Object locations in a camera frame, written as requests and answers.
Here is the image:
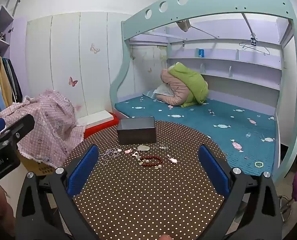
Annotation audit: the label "cardboard box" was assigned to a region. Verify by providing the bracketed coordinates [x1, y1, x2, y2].
[16, 151, 55, 176]

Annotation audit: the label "pink bunny keychain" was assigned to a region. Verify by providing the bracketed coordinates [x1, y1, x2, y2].
[124, 148, 136, 154]

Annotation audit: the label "white wardrobe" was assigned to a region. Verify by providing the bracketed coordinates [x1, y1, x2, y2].
[25, 12, 129, 118]

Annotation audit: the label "blue box on shelf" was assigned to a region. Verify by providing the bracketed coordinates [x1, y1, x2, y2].
[198, 49, 205, 58]

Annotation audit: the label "teal candy pattern mattress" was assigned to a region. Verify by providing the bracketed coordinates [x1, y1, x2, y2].
[115, 95, 276, 175]

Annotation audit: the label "red bead bracelet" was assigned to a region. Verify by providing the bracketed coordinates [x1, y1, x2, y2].
[137, 155, 164, 169]

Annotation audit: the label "pink butterfly sticker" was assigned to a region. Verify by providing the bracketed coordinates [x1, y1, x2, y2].
[68, 76, 78, 87]

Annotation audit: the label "pink checkered cloth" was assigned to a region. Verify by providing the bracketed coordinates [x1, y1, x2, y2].
[0, 90, 86, 168]

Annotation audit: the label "white flower charm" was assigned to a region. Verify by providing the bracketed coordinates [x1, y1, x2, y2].
[167, 155, 178, 164]

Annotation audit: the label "hanging clothes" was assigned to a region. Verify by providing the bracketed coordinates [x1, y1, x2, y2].
[0, 56, 23, 112]

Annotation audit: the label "wire clothes hanger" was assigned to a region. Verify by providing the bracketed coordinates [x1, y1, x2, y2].
[238, 40, 270, 56]

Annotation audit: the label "white board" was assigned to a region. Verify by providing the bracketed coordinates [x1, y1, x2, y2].
[77, 110, 114, 129]

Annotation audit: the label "dark grey jewelry box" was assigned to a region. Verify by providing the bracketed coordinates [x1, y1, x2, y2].
[117, 116, 157, 145]

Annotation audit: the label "brown polka dot tablecloth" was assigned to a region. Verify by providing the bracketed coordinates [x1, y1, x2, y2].
[64, 121, 225, 239]

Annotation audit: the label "white jade pendant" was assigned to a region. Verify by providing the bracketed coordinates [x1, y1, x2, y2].
[137, 145, 150, 152]

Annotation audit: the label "person's left hand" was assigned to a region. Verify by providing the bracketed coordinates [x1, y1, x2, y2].
[0, 186, 16, 239]

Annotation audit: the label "purple wall shelf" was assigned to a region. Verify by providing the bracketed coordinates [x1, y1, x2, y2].
[0, 5, 14, 58]

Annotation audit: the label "pink and green quilt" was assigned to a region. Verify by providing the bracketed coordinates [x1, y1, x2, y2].
[155, 62, 209, 107]

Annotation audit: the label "silver chain necklace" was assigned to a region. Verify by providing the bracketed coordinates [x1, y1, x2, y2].
[98, 147, 123, 166]

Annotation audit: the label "white pillow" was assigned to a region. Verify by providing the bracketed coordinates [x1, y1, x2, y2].
[153, 83, 174, 96]

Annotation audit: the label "red storage box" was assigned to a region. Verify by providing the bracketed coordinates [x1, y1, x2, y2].
[84, 113, 119, 139]

